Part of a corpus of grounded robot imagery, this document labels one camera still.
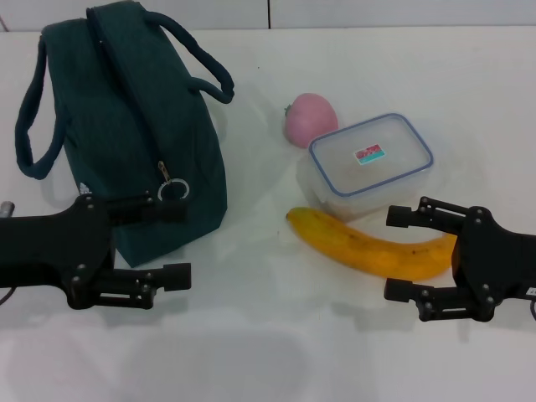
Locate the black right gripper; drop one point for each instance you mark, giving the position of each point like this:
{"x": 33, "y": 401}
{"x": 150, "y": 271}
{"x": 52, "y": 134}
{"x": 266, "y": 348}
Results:
{"x": 502, "y": 264}

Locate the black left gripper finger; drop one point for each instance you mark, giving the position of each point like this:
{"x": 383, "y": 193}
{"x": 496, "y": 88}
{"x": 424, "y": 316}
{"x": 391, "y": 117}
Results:
{"x": 178, "y": 276}

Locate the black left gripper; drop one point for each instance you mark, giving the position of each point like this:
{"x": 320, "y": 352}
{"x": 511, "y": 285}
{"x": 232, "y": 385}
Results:
{"x": 42, "y": 247}

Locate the yellow banana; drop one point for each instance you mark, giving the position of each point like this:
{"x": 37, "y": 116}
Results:
{"x": 356, "y": 247}

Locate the clear plastic blue-rimmed food container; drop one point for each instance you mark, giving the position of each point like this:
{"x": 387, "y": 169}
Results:
{"x": 368, "y": 167}

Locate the dark teal fabric lunch bag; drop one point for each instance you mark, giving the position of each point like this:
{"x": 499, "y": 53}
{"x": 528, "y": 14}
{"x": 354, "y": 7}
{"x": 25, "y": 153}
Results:
{"x": 125, "y": 125}

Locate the pink toy peach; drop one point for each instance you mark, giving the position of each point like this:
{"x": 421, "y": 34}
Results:
{"x": 312, "y": 119}

